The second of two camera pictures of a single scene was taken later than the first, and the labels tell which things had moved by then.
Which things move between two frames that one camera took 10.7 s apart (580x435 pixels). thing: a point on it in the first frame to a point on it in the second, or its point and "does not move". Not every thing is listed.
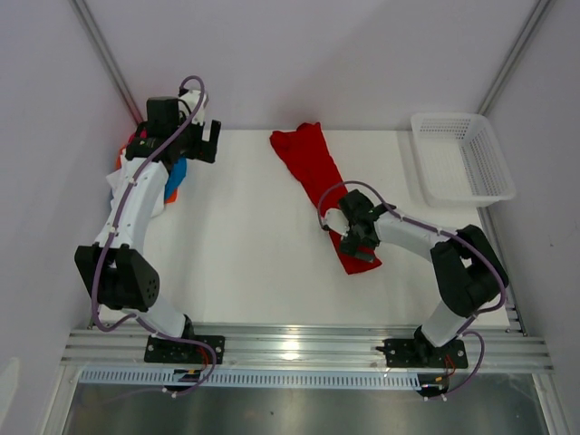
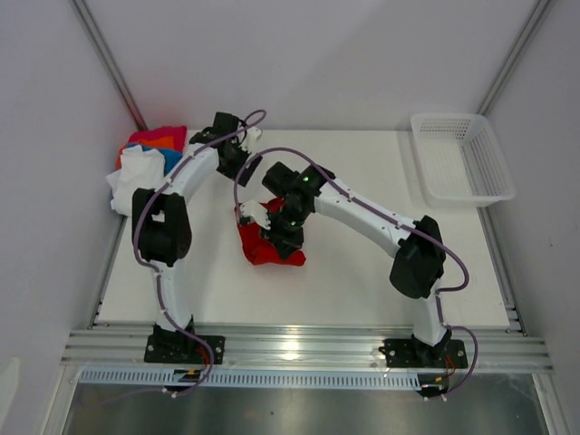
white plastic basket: x=460 y=162 does not move
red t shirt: x=305 y=151 to x=261 y=250
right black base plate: x=424 y=353 does not move
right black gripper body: x=350 y=244 to x=287 y=226
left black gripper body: x=192 y=146 to x=236 y=166
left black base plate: x=162 y=350 does not move
